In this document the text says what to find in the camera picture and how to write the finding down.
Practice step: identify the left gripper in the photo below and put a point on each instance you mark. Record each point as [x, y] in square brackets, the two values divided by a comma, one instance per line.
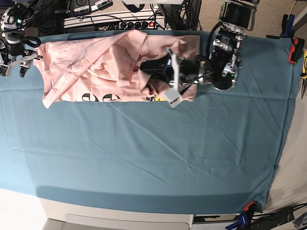
[189, 70]

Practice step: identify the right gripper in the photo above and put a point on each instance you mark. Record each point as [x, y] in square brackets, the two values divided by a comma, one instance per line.
[13, 51]

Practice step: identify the pink T-shirt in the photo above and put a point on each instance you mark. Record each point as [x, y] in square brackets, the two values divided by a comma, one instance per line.
[106, 69]

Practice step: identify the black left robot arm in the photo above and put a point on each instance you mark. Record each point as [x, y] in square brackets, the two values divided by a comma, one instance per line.
[221, 62]

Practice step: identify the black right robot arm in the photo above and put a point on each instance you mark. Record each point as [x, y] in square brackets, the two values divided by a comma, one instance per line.
[14, 21]

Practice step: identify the black power strip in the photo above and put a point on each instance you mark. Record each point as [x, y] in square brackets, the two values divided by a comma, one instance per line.
[131, 25]

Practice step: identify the teal table cloth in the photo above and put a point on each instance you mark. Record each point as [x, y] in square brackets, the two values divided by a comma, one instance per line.
[212, 156]

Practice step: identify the blue clamp top right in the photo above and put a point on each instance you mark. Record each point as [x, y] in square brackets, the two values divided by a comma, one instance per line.
[287, 31]

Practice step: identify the orange black clamp upper right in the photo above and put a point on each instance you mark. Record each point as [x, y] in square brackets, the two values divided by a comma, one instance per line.
[296, 50]

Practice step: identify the orange blue clamp lower right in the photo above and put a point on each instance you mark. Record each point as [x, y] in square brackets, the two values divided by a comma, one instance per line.
[244, 218]

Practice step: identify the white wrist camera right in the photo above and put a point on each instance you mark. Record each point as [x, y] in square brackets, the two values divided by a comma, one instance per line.
[5, 70]

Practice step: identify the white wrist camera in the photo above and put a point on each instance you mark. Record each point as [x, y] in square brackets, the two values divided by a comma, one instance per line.
[5, 70]
[173, 97]

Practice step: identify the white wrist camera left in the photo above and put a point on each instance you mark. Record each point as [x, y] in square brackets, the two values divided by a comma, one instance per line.
[173, 97]

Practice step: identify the yellow handled pliers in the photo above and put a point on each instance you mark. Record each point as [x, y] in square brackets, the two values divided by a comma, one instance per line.
[304, 75]

